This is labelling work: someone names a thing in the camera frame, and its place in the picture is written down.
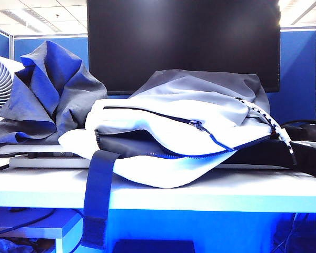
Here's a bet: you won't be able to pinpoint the black monitor screen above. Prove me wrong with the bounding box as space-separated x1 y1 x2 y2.
86 0 281 96

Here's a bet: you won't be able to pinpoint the white board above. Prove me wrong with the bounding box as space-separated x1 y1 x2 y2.
8 154 92 169

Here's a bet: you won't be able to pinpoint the white flat platform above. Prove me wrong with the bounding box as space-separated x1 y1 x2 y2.
0 143 74 157

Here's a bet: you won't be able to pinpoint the black object with cable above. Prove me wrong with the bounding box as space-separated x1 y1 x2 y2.
280 119 316 142

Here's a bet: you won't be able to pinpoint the black and white drawstring cord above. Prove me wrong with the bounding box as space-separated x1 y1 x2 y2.
235 96 298 166

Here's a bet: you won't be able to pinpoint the ceiling light panel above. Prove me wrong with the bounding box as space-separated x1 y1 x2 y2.
4 7 63 33
278 0 316 26

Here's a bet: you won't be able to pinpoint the white desk fan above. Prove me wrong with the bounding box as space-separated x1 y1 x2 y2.
0 53 26 117

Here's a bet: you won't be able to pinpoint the black fabric bag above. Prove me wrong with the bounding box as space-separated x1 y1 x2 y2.
218 139 316 180

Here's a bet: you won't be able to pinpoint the white shelf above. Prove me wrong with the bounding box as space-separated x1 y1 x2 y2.
0 210 84 253

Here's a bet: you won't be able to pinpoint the black box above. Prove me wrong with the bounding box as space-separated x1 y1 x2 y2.
112 239 195 253

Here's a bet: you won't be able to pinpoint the gray clothes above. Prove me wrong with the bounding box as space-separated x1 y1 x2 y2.
0 41 108 145

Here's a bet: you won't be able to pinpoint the dark cable bundle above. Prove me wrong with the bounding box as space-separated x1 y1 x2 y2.
273 211 316 253

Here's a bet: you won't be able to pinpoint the white and gray backpack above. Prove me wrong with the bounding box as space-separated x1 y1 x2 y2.
57 69 298 250

